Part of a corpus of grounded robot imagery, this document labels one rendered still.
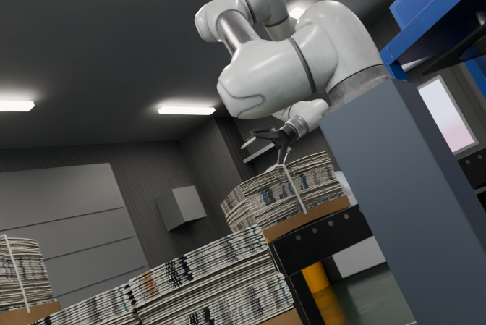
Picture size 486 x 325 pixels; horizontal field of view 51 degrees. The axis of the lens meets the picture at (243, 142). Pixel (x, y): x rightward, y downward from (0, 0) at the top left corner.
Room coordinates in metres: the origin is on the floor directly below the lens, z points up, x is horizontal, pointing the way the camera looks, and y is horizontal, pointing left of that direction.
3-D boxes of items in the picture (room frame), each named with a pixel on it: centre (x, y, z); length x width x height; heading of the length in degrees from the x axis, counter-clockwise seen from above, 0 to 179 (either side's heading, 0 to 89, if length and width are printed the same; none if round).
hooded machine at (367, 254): (7.74, -0.99, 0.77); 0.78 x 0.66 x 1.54; 60
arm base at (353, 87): (1.24, -0.33, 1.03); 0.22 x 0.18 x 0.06; 150
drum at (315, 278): (8.36, -0.14, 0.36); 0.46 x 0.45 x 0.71; 150
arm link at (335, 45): (1.23, -0.31, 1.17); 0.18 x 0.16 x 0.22; 89
